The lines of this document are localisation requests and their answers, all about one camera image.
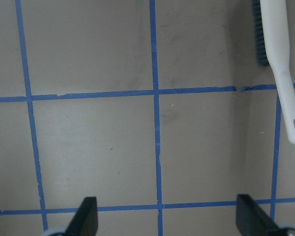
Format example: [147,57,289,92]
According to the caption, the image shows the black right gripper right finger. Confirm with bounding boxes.
[236,194,282,236]

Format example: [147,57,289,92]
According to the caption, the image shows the beige hand brush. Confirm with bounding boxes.
[251,0,295,145]

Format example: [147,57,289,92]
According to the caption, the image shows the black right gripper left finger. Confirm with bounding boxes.
[65,197,98,236]

